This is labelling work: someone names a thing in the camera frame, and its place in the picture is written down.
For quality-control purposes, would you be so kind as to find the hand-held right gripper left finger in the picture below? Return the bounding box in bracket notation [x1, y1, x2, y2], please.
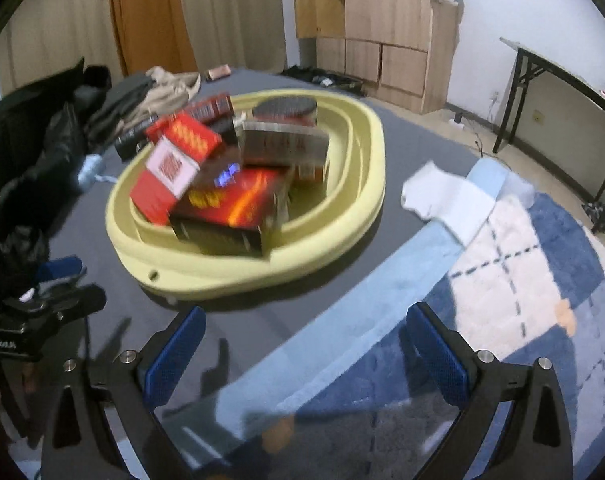
[41, 305, 206, 480]

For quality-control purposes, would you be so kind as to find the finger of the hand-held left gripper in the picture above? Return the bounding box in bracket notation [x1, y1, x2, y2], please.
[30, 284, 107, 323]
[32, 256, 86, 286]

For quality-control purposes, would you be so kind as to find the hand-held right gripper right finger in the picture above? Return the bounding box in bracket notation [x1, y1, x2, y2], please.
[406, 302, 574, 480]

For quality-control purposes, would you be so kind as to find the yellow plastic basin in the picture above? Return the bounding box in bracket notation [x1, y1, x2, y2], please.
[105, 89, 387, 302]

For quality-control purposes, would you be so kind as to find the red and white box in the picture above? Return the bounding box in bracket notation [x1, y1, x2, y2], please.
[130, 137, 200, 226]

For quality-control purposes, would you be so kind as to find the dark red flame-print box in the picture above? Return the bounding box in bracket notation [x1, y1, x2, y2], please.
[169, 166, 296, 258]

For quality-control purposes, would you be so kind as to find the red box with gold dots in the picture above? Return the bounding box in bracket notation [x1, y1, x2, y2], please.
[145, 112, 228, 163]

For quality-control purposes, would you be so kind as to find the red box with barcode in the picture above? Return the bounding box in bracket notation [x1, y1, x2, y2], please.
[185, 92, 234, 123]

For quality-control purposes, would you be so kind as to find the orange-red box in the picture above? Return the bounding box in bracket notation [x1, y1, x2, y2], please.
[295, 162, 328, 183]

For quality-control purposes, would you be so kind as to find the silver box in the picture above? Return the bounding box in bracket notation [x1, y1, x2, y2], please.
[240, 121, 330, 181]

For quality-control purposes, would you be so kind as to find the blue checkered rug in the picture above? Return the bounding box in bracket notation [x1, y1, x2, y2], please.
[217, 157, 605, 480]

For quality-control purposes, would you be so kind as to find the light blue packet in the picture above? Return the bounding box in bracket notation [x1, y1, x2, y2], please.
[77, 154, 116, 191]

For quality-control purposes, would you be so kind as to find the black jacket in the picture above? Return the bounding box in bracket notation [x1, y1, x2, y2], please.
[0, 57, 113, 301]

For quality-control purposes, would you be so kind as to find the black box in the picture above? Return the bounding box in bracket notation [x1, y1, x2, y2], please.
[113, 117, 158, 161]

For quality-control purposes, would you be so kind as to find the white cloth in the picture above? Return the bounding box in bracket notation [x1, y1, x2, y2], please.
[401, 161, 498, 247]

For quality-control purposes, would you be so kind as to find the grey-green garment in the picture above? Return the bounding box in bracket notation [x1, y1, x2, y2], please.
[85, 74, 156, 151]

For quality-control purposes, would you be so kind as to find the beige garment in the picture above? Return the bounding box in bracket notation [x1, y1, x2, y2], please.
[142, 66, 203, 106]

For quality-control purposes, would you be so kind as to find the orange curtain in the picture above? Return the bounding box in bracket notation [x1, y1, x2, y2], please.
[107, 0, 198, 76]

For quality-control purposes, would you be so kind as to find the black case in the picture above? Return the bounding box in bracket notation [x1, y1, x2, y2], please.
[282, 65, 365, 96]

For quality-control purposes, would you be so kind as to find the beige curtain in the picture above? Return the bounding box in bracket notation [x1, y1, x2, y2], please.
[0, 0, 288, 96]

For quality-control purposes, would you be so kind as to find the black folding table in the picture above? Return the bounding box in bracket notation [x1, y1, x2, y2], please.
[492, 37, 605, 233]

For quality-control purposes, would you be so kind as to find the wooden wardrobe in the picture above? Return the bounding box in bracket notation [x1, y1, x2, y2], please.
[291, 0, 463, 115]

